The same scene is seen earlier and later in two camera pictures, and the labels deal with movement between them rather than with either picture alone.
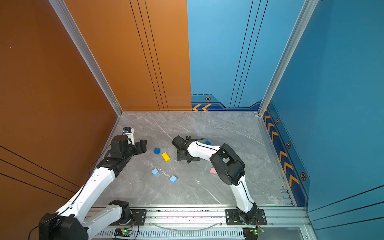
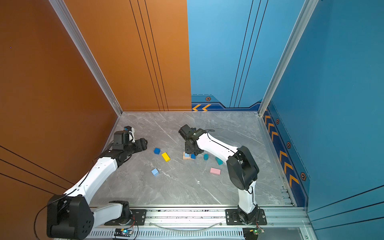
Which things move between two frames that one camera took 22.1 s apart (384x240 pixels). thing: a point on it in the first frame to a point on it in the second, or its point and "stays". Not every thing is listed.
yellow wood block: (166, 157) stays
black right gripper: (180, 157) to (187, 151)
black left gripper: (141, 147) stays
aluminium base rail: (282, 223) stays
